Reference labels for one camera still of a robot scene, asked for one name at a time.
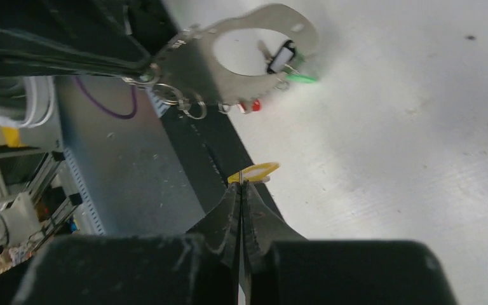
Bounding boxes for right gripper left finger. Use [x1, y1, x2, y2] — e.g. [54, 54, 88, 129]
[187, 182, 241, 269]

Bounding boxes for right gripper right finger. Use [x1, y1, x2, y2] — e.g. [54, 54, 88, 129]
[242, 181, 306, 269]

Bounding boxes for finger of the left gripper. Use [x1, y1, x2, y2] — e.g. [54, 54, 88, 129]
[0, 0, 154, 83]

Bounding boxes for key with yellow tag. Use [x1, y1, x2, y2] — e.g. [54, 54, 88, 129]
[227, 162, 280, 184]

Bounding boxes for key with black tag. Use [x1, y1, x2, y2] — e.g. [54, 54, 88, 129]
[257, 39, 297, 74]

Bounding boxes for perforated metal ring plate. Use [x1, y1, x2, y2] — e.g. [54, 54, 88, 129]
[121, 3, 320, 106]

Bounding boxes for grey white headphones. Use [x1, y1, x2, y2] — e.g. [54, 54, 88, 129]
[0, 76, 57, 129]

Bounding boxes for red key tag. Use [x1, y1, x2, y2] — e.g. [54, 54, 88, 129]
[237, 99, 262, 114]

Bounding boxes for green key tag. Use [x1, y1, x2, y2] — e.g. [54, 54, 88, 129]
[285, 64, 318, 84]

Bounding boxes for white slotted cable duct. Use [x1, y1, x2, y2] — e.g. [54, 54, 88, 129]
[64, 148, 106, 236]

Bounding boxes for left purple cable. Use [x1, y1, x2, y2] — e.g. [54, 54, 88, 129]
[73, 76, 139, 121]

